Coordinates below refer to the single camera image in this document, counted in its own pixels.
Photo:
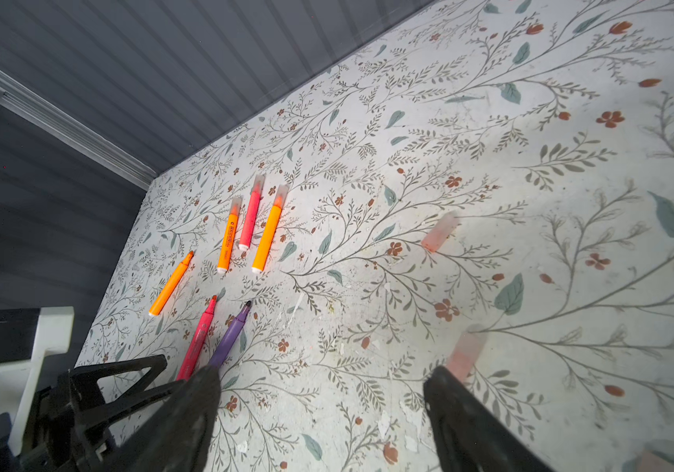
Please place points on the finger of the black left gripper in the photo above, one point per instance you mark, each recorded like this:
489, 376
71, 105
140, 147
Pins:
87, 440
116, 374

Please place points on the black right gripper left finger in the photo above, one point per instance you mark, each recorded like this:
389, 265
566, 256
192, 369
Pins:
177, 437

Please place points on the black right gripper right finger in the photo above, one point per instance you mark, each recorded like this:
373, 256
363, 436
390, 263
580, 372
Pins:
467, 436

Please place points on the purple marker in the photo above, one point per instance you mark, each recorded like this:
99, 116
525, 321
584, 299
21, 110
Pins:
227, 342

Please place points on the pink marker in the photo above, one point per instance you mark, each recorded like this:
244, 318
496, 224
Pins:
252, 213
188, 365

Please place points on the translucent pink pen cap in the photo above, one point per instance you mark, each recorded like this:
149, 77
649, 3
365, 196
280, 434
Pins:
440, 232

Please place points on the lone orange marker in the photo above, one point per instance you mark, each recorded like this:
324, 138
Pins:
170, 286

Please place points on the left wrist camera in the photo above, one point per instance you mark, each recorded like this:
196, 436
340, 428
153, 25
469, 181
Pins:
27, 337

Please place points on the aluminium left corner post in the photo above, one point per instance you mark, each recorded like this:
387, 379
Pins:
35, 109

